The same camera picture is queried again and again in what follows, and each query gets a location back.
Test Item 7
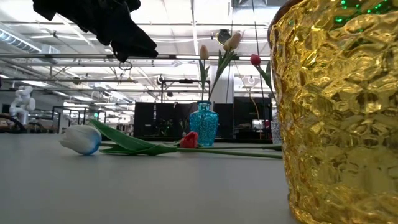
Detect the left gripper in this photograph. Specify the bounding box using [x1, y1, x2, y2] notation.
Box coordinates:
[32, 0, 159, 63]

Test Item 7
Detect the red artificial tulip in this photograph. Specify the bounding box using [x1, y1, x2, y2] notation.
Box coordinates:
[175, 131, 200, 149]
[250, 54, 277, 100]

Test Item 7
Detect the blue glass vase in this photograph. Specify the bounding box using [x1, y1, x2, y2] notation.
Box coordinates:
[189, 100, 219, 147]

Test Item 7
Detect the clear glass vase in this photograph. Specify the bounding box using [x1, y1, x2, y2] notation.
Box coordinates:
[270, 115, 282, 144]

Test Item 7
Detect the yellow glass vase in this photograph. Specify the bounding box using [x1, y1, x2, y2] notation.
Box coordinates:
[267, 0, 398, 224]

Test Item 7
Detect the black round ceiling fixture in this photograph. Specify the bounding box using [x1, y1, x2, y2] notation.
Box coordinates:
[216, 29, 233, 46]

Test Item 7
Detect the white blue-tipped artificial tulip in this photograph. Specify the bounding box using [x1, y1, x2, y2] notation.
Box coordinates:
[59, 119, 283, 159]

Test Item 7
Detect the white robot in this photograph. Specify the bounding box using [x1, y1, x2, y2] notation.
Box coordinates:
[8, 85, 37, 125]

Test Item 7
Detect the black gantry frame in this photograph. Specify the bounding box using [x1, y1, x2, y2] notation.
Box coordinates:
[160, 79, 211, 103]

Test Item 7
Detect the black partition wall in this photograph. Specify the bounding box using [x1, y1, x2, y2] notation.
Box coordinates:
[133, 101, 273, 140]

